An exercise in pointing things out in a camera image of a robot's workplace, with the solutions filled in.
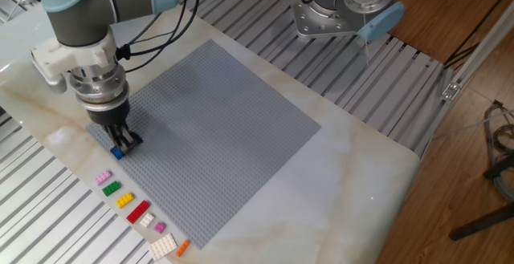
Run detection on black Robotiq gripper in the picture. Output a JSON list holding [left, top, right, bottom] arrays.
[[86, 99, 144, 155]]

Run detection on light pink Lego brick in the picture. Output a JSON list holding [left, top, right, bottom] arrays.
[[94, 169, 112, 186]]

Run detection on green Lego brick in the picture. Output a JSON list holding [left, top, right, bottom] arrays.
[[101, 180, 122, 197]]

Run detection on yellow Lego brick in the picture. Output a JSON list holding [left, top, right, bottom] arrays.
[[116, 192, 135, 209]]

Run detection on red Lego brick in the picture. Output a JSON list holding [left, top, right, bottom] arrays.
[[125, 199, 151, 225]]

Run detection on small white Lego brick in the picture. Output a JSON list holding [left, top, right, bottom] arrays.
[[139, 212, 156, 228]]

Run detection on grey Lego baseplate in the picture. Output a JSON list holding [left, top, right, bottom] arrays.
[[85, 39, 322, 250]]

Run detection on large white Lego plate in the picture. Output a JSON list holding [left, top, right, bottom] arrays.
[[147, 232, 178, 262]]

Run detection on orange Lego brick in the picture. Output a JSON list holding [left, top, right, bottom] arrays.
[[175, 239, 191, 258]]

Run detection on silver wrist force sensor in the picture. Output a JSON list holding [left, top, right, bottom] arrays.
[[70, 63, 130, 112]]

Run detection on glossy marble pattern mat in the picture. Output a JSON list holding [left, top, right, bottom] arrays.
[[0, 0, 422, 264]]

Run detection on black stand leg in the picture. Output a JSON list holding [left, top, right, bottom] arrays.
[[448, 163, 514, 242]]

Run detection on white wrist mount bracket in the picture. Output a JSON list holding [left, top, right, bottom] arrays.
[[30, 30, 121, 95]]

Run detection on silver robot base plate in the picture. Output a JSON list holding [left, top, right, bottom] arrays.
[[288, 0, 369, 39]]

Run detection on black floor cables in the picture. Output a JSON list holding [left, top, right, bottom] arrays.
[[443, 0, 514, 71]]

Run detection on thin white cable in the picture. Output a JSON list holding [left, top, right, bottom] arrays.
[[431, 109, 514, 140]]

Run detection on aluminium frame bar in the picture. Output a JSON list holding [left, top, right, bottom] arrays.
[[440, 0, 514, 103]]

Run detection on grey coiled cable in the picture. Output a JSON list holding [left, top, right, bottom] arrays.
[[483, 99, 514, 203]]

